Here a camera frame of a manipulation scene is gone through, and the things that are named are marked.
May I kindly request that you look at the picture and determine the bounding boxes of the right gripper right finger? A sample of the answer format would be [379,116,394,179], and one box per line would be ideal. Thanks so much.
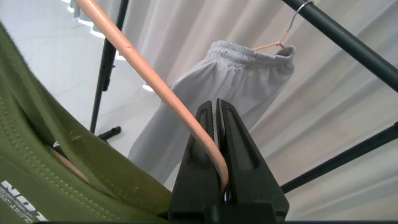
[216,98,290,222]

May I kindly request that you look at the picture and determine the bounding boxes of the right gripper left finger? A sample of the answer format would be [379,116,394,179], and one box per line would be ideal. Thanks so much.
[169,100,225,222]

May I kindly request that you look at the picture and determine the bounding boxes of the pale grey shorts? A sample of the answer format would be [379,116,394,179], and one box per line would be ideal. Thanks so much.
[128,40,296,185]

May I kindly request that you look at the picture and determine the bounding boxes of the pink clothes hanger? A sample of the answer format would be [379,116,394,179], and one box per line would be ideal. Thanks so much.
[252,0,314,56]
[49,0,230,194]

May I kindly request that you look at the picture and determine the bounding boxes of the green shirt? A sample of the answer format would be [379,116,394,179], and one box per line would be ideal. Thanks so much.
[0,21,172,223]

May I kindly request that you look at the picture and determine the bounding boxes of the black clothes rack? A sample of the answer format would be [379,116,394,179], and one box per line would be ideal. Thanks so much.
[89,0,398,194]

